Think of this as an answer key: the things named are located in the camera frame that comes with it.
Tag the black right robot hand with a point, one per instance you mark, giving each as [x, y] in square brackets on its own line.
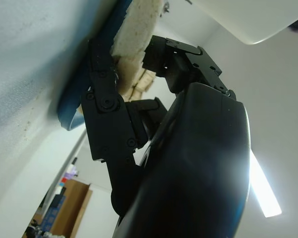
[188, 161]

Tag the blue plastic tray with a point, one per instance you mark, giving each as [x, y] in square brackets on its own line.
[72, 99]

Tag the pale bread slice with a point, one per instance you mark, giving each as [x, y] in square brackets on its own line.
[136, 32]

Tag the white two-slot toaster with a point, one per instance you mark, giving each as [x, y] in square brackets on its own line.
[238, 17]

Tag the long ceiling light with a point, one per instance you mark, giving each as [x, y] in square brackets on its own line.
[265, 193]

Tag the brown cardboard box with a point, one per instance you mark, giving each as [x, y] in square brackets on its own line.
[74, 205]

